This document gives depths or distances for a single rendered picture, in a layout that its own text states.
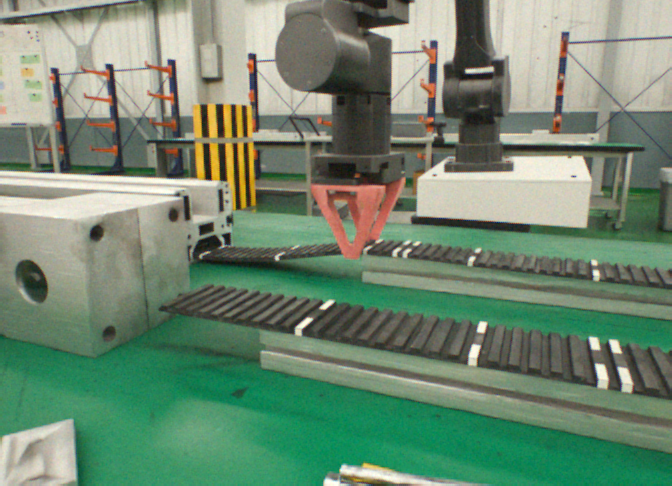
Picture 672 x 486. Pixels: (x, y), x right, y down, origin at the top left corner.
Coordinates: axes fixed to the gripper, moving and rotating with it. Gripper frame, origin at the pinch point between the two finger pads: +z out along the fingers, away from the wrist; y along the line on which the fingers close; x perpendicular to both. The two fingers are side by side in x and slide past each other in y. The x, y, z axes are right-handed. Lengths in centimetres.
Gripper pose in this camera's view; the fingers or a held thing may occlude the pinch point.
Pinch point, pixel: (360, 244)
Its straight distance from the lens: 49.1
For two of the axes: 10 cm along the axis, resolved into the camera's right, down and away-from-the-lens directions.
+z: 0.0, 9.7, 2.3
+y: -3.6, 2.1, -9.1
